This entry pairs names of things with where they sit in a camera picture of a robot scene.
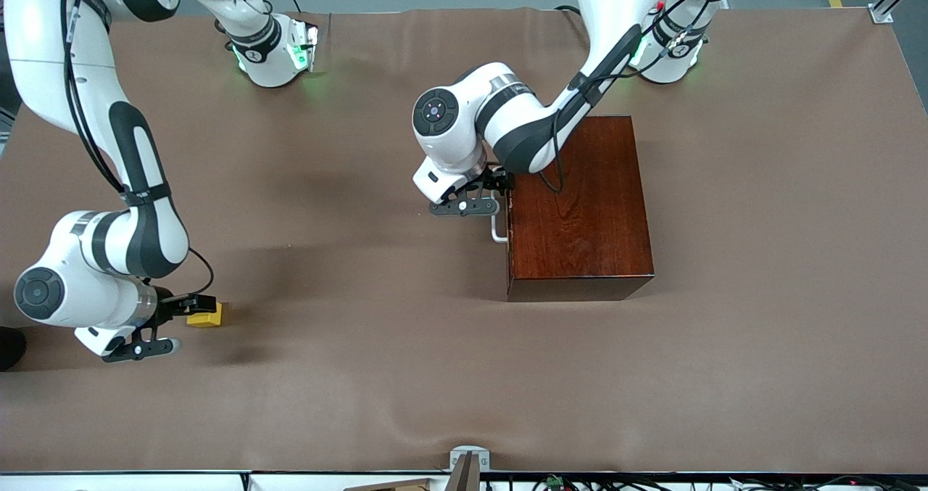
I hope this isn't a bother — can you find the yellow wooden block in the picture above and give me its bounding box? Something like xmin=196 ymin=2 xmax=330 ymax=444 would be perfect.
xmin=187 ymin=302 xmax=224 ymax=329

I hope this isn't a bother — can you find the white drawer handle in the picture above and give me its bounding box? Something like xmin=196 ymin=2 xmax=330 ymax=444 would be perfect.
xmin=490 ymin=190 xmax=509 ymax=244

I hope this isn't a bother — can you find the dark brown wooden cabinet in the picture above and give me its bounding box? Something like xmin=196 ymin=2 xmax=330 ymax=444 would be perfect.
xmin=505 ymin=115 xmax=655 ymax=303

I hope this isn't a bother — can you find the black rounded object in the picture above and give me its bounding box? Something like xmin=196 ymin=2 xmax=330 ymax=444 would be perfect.
xmin=0 ymin=326 xmax=27 ymax=373

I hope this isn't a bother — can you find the brown table mat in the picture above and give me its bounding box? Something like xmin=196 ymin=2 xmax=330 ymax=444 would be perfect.
xmin=0 ymin=7 xmax=928 ymax=475

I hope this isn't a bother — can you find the brown cardboard piece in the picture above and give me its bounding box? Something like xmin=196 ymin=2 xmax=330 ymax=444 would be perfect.
xmin=342 ymin=478 xmax=434 ymax=491

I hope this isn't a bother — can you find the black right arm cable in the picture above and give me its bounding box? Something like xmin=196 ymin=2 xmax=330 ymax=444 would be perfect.
xmin=60 ymin=0 xmax=216 ymax=297

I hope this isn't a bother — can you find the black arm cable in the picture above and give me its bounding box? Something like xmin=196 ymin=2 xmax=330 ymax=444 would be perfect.
xmin=60 ymin=0 xmax=216 ymax=297
xmin=539 ymin=0 xmax=722 ymax=194

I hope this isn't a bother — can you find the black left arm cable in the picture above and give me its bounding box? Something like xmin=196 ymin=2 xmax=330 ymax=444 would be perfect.
xmin=539 ymin=0 xmax=722 ymax=194

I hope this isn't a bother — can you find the grey metal bracket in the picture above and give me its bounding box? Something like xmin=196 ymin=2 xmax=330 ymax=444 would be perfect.
xmin=446 ymin=445 xmax=491 ymax=491

